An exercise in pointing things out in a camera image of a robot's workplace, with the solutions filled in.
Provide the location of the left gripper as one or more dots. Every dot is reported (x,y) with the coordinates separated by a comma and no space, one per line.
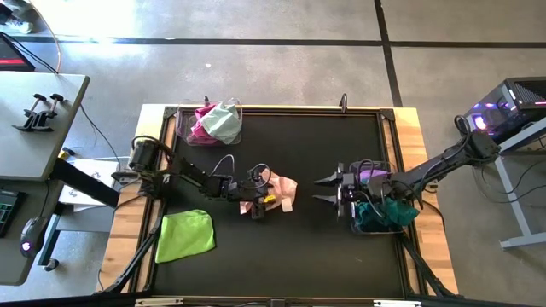
(245,191)

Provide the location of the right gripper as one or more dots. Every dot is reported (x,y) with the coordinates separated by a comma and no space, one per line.
(358,187)

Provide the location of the peach pink towel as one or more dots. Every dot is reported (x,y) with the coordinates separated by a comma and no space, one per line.
(286,187)

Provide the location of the purple towel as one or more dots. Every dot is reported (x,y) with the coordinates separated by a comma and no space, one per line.
(375,175)

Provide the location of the dark green towel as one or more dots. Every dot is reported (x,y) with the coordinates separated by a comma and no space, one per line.
(396,213)

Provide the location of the pale mint towel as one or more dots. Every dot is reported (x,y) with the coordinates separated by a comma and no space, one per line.
(222,123)

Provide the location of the magenta towel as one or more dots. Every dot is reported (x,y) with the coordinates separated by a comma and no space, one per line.
(198,132)

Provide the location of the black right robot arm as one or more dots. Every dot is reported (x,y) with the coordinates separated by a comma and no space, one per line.
(435,164)

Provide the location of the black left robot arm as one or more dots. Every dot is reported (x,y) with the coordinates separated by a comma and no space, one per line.
(192,172)

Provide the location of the clear bin with white label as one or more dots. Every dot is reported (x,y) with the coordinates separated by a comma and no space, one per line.
(360,228)

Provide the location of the black table mat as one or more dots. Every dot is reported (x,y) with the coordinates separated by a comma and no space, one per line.
(298,256)

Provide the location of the lime green towel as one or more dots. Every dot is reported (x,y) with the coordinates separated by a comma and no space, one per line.
(183,236)

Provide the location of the clear plastic bin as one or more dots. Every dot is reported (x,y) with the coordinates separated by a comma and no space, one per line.
(181,128)

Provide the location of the black diagonal bar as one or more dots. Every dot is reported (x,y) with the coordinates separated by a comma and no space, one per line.
(85,183)

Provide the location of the white paper sheet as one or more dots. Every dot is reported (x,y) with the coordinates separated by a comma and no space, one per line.
(70,196)

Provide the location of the yellow black connector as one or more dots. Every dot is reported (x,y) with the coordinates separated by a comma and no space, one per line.
(64,152)

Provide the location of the glowing computer tower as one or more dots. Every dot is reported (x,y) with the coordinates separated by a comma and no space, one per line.
(520,106)

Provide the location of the black desk clamp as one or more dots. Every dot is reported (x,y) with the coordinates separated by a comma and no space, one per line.
(56,97)
(39,97)

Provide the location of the grey side table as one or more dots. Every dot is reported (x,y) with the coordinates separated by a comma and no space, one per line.
(34,149)

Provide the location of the black computer mouse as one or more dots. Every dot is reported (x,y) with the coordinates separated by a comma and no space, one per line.
(32,234)

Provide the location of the black keyboard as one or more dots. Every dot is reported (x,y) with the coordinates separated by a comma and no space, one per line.
(7,213)

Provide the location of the dark grey desk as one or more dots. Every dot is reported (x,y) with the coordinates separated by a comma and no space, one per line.
(13,268)

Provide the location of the monitor with red stripe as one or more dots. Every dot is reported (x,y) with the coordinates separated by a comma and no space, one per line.
(10,57)

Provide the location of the person's shoe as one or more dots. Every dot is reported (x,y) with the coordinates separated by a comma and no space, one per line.
(19,26)

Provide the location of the black aluminium table frame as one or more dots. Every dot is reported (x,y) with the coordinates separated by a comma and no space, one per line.
(277,111)

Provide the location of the black frame strut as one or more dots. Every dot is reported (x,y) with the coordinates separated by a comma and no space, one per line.
(426,273)
(136,260)

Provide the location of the silver bracket plate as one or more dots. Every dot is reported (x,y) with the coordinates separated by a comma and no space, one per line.
(396,304)
(158,302)

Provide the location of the light grey desk frame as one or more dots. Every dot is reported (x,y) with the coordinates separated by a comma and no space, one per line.
(512,198)

